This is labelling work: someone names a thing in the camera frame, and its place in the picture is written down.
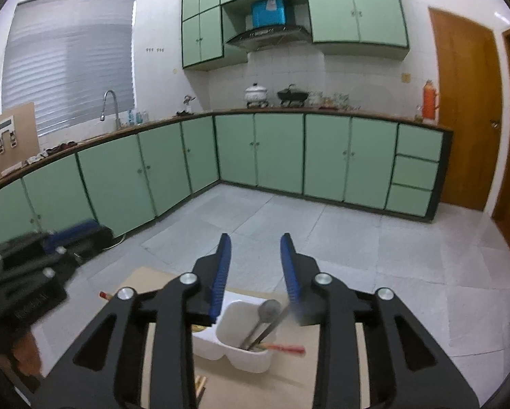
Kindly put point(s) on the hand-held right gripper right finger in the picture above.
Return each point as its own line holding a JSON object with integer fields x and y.
{"x": 290, "y": 281}

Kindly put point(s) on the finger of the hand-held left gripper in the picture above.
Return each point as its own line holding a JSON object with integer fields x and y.
{"x": 74, "y": 232}
{"x": 93, "y": 240}

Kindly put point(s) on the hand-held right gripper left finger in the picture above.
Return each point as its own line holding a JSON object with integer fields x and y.
{"x": 221, "y": 281}

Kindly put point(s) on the metal spoon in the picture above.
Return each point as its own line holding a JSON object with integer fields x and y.
{"x": 270, "y": 310}

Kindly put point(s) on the white two-compartment utensil holder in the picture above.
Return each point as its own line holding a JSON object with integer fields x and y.
{"x": 229, "y": 319}

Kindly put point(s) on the person's left hand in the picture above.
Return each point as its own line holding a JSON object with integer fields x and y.
{"x": 25, "y": 349}

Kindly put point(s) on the dark cloth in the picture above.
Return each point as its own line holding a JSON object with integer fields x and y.
{"x": 59, "y": 148}

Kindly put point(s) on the dark kitchen countertop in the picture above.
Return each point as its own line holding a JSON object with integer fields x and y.
{"x": 110, "y": 134}

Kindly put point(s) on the cardboard box with scale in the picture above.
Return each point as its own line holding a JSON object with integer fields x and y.
{"x": 22, "y": 136}

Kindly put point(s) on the green base cabinets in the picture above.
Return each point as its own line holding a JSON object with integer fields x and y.
{"x": 280, "y": 153}

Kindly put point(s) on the white device on board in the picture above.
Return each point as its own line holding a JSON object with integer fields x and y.
{"x": 4, "y": 124}

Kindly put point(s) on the metal kitchen faucet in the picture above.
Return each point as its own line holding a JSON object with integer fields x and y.
{"x": 115, "y": 110}

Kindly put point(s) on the bottles by sink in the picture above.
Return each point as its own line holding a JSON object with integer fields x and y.
{"x": 138, "y": 117}

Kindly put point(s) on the grey window blind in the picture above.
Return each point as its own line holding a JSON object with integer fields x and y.
{"x": 67, "y": 64}

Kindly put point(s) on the gas stove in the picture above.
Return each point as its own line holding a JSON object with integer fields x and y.
{"x": 255, "y": 104}

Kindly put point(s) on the stack of bowls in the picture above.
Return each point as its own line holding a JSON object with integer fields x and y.
{"x": 316, "y": 99}

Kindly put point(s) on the black wok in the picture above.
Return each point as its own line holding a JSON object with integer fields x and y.
{"x": 293, "y": 94}

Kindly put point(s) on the white lidded pot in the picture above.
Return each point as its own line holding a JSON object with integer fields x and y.
{"x": 256, "y": 93}

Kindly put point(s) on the small glass jar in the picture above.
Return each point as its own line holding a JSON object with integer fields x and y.
{"x": 417, "y": 114}

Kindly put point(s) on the orange thermos flask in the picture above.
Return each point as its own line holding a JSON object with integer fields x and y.
{"x": 429, "y": 102}

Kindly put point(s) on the black range hood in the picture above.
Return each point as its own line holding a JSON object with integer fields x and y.
{"x": 263, "y": 36}

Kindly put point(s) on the blue box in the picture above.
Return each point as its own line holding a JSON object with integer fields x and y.
{"x": 270, "y": 12}

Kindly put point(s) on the wall hooks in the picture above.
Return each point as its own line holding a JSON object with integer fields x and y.
{"x": 155, "y": 50}

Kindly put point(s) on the green wall cabinets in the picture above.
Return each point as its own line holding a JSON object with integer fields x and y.
{"x": 357, "y": 12}

